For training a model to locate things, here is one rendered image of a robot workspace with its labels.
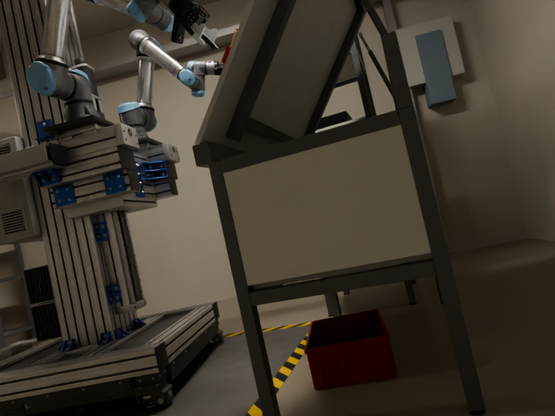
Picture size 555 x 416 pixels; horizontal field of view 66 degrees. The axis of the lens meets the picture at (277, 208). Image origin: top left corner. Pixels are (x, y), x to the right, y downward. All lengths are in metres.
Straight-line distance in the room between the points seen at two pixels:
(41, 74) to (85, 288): 0.93
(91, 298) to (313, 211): 1.27
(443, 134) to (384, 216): 2.94
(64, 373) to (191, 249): 2.41
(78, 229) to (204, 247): 2.09
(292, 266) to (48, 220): 1.34
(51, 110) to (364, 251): 1.63
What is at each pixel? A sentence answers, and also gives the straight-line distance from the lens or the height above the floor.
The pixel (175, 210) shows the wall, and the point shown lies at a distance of 4.15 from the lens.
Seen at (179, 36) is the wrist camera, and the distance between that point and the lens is 1.70.
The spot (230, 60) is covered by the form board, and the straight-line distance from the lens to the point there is 1.32.
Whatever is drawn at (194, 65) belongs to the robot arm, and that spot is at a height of 1.53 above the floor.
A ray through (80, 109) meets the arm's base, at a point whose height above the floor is 1.22.
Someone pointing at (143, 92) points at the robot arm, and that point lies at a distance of 2.59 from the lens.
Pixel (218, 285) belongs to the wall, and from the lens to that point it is 4.08.
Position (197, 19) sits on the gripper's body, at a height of 1.34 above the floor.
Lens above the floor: 0.58
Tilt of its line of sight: 2 degrees up
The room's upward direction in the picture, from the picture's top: 13 degrees counter-clockwise
